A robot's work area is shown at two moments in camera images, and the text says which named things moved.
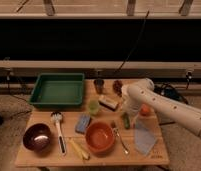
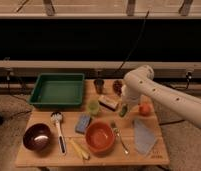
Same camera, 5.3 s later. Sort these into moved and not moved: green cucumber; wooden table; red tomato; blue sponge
Moved: green cucumber
Not moved: red tomato; wooden table; blue sponge
